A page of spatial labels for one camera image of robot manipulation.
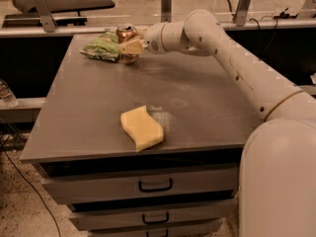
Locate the metal bracket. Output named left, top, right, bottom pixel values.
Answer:
left=161, top=0, right=172, bottom=22
left=233, top=0, right=251, bottom=26
left=34, top=0, right=56, bottom=33

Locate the grey drawer cabinet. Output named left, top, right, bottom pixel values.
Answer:
left=21, top=35, right=260, bottom=237

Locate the top grey drawer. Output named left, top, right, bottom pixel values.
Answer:
left=42, top=165, right=238, bottom=204

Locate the right metal bracket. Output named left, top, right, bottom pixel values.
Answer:
left=233, top=0, right=251, bottom=26

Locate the grey drawer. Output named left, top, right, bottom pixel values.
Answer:
left=88, top=218, right=221, bottom=237
left=42, top=165, right=238, bottom=204
left=70, top=198, right=237, bottom=233

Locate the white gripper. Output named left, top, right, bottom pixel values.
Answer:
left=118, top=23, right=166, bottom=54

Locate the yellow sponge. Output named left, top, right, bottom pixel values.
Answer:
left=120, top=106, right=164, bottom=152

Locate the black floor cable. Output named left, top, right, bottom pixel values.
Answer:
left=0, top=133, right=62, bottom=237

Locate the clear plastic water bottle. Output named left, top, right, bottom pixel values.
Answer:
left=0, top=79, right=18, bottom=108

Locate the left metal bracket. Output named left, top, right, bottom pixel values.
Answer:
left=34, top=0, right=56, bottom=33

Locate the green jalapeno chip bag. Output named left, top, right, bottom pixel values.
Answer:
left=80, top=31, right=119, bottom=62

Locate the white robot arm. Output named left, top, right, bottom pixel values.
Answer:
left=119, top=10, right=316, bottom=237

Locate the middle metal bracket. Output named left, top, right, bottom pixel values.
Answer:
left=161, top=0, right=172, bottom=22

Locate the bottom grey drawer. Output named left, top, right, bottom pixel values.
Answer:
left=88, top=218, right=221, bottom=237

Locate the middle grey drawer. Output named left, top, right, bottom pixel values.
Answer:
left=70, top=198, right=237, bottom=233

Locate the orange soda can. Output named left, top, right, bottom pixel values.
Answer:
left=117, top=24, right=139, bottom=64

